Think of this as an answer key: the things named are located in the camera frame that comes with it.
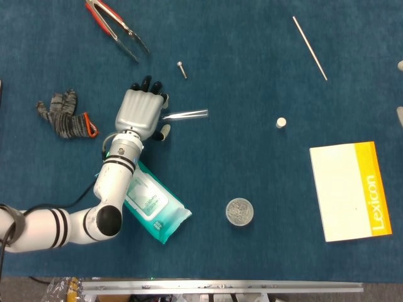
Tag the transparent glass test tube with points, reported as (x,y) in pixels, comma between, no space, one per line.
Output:
(189,114)

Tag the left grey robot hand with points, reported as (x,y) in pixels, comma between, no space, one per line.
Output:
(138,110)

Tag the aluminium frame rail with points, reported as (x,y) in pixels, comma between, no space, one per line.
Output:
(220,286)

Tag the teal wet wipes pack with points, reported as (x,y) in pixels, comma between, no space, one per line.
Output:
(157,207)

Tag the white orange Lexicon book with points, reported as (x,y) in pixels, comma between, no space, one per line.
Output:
(340,192)

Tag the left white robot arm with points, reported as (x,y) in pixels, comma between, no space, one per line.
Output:
(113,182)

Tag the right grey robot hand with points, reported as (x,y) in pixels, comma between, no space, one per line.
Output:
(400,114)

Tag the round clear clip container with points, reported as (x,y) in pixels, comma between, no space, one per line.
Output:
(239,212)

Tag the crinkled clear plastic bag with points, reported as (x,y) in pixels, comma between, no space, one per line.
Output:
(63,289)

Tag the small metal bolt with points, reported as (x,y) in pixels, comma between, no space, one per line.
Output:
(182,70)

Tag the small white tube cap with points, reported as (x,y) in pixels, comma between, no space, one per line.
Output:
(281,122)

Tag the striped knit work glove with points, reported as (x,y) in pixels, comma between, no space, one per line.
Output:
(66,119)

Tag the thin white rod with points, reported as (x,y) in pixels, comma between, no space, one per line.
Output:
(310,47)

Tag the blue felt table cloth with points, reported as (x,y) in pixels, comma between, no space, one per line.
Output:
(239,151)

